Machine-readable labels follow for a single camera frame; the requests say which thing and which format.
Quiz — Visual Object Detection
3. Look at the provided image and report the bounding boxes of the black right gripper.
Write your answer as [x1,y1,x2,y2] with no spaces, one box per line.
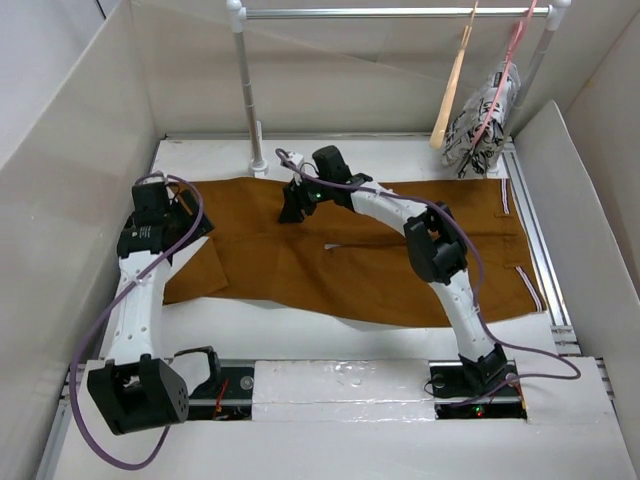
[277,171,333,224]

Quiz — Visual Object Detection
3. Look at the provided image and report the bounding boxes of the brown trousers with striped trim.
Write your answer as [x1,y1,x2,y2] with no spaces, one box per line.
[164,177,545,327]

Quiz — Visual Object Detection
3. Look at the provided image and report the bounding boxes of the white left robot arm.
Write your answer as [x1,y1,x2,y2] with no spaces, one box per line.
[88,181,214,435]

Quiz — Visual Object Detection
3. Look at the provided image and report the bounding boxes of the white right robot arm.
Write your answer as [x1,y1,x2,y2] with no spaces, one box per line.
[275,145,507,396]

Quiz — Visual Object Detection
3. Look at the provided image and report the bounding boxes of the beige wooden hanger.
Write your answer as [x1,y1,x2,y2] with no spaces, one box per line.
[429,1,478,150]

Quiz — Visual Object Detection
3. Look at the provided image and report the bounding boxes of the pink hanger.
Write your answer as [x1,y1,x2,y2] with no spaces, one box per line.
[470,0,537,154]

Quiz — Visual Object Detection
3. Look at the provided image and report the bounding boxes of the white black printed garment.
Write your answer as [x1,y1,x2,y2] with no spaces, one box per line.
[442,62,521,178]

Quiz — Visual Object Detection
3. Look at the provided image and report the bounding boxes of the white metal clothes rack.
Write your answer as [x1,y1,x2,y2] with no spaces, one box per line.
[226,1,571,178]

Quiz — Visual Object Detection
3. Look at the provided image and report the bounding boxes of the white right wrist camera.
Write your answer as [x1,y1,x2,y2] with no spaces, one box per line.
[281,151,305,172]

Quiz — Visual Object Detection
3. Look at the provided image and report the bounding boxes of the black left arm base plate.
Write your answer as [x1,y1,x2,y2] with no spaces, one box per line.
[187,363,255,421]

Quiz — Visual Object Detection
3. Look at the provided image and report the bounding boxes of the aluminium frame rail left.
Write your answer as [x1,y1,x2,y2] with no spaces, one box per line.
[32,138,162,480]

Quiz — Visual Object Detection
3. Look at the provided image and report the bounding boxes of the aluminium frame rail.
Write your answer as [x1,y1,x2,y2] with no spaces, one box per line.
[32,138,162,480]
[501,144,612,401]

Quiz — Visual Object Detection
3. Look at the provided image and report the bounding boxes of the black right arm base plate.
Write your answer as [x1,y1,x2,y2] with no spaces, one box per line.
[424,361,528,421]

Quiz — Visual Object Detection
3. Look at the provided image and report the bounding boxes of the aluminium frame rail right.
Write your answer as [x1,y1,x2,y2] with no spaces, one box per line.
[501,144,612,401]

